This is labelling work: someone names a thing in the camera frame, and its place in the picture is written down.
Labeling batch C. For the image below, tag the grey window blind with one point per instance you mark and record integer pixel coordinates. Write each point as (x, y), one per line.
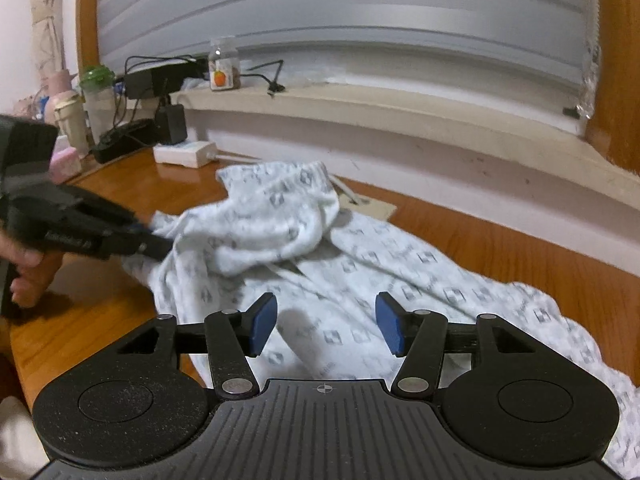
(350, 10)

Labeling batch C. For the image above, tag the person's beige jacket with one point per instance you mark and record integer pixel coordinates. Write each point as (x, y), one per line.
(17, 440)

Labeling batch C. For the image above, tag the beige window sill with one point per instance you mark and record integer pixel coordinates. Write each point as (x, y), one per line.
(400, 115)

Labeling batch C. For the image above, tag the black charger brick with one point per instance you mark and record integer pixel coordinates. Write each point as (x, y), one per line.
(120, 141)

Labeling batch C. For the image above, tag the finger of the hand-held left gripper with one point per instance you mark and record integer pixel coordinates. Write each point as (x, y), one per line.
(135, 225)
(145, 249)

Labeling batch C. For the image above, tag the white patterned garment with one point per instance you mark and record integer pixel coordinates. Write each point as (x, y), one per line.
(400, 270)

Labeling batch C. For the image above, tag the green lid bottle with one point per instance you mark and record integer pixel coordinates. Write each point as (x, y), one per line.
(97, 105)

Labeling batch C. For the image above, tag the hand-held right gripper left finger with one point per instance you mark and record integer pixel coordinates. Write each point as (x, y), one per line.
(262, 322)

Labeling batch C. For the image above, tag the person's left hand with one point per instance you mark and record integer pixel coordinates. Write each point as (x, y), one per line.
(30, 280)

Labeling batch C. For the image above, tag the beige lace curtain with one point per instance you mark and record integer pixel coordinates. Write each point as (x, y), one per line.
(47, 10)

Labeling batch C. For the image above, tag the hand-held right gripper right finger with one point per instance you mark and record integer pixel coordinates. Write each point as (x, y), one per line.
(390, 322)

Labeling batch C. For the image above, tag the pink box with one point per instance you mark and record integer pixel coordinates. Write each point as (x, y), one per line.
(65, 165)

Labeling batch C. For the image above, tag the white power strip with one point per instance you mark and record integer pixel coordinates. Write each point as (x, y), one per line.
(182, 154)

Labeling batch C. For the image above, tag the small carton with orange picture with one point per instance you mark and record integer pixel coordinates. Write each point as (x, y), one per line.
(224, 67)

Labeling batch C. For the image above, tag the black power adapter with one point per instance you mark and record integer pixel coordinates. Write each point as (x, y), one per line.
(145, 82)

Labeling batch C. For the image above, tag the wooden window frame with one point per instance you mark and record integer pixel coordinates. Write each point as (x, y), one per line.
(620, 60)

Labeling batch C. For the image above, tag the beige pink bottles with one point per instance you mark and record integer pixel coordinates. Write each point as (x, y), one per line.
(72, 125)

